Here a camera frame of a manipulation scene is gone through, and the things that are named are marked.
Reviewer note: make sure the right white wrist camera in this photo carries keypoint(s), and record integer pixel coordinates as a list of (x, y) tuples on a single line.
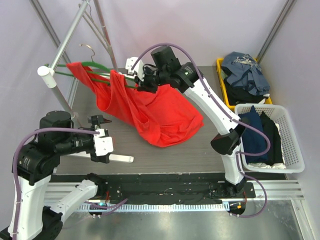
[(134, 67)]

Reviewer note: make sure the white plastic laundry basket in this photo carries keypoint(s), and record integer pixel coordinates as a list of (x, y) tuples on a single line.
[(293, 159)]

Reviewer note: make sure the white slotted cable duct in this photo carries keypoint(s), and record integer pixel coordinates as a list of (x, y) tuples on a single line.
[(132, 208)]

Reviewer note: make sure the black garment in tray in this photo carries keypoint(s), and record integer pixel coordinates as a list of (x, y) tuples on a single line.
[(240, 96)]

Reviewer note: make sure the grey clothes hanger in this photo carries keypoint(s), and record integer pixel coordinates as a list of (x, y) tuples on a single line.
[(96, 30)]

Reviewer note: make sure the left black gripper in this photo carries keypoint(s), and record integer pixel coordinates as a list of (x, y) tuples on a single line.
[(96, 120)]

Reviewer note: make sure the navy garment in basket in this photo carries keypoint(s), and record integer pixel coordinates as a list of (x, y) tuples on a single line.
[(252, 141)]

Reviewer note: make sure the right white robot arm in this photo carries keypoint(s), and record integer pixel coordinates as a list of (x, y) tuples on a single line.
[(187, 79)]

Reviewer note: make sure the metal clothes rack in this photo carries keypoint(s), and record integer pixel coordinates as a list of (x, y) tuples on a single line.
[(47, 73)]

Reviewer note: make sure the red tank top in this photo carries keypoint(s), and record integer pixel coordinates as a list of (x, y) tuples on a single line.
[(163, 119)]

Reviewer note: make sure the blue grey garment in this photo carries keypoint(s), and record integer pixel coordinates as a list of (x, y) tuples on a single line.
[(243, 72)]

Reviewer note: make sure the yellow plastic tray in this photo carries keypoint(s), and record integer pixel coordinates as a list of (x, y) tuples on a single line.
[(221, 76)]

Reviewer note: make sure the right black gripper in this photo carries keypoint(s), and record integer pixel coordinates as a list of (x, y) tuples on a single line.
[(144, 81)]

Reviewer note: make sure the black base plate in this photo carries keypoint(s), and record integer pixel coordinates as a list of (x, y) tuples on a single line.
[(171, 189)]

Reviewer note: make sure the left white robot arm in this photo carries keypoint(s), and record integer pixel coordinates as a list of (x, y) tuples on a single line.
[(33, 164)]

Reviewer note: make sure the green clothes hanger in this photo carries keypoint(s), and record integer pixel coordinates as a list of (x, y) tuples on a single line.
[(97, 69)]

